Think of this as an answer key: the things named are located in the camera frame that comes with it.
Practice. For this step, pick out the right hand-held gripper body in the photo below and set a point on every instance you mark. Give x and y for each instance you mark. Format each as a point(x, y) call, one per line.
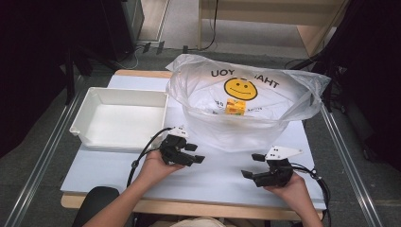
point(277, 173)

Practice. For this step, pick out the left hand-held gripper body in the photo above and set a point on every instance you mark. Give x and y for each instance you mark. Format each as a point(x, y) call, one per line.
point(173, 149)

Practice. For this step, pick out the yellow drink carton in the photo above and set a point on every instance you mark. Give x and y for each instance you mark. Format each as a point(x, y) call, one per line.
point(235, 107)

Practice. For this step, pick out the clear printed plastic bag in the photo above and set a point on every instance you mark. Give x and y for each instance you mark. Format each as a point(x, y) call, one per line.
point(205, 85)

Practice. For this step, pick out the person's right hand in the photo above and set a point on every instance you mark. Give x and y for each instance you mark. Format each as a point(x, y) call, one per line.
point(291, 190)

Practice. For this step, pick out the person's left hand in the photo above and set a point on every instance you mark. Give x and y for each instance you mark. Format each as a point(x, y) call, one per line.
point(154, 168)

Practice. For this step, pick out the pale blue table sheet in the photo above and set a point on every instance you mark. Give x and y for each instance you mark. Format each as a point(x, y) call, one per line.
point(201, 186)

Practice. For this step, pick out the wooden table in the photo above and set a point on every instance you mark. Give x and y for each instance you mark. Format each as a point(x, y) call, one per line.
point(205, 210)

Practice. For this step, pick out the white plastic bin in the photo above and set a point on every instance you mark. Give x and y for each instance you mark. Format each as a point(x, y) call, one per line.
point(119, 119)

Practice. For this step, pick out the person's beige clothing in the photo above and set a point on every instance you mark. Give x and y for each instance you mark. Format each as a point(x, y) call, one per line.
point(201, 222)

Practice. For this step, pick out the white paper sheet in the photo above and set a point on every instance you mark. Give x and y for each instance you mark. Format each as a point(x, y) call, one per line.
point(170, 66)

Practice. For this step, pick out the black chair part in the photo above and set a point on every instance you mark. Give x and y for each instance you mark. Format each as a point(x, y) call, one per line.
point(97, 201)

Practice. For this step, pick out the small black floor block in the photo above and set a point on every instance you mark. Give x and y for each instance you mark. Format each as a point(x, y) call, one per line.
point(185, 49)
point(160, 47)
point(146, 47)

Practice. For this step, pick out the dark cabinet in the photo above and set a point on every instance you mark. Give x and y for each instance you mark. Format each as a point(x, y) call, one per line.
point(126, 28)

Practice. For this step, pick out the black curtain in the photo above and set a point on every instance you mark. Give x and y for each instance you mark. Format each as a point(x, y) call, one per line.
point(375, 78)
point(31, 63)

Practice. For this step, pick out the wooden shelf unit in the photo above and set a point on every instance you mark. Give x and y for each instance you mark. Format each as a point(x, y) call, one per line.
point(252, 15)

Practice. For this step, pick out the metal floor rail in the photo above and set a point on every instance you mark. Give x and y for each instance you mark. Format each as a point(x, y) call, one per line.
point(350, 164)
point(41, 160)

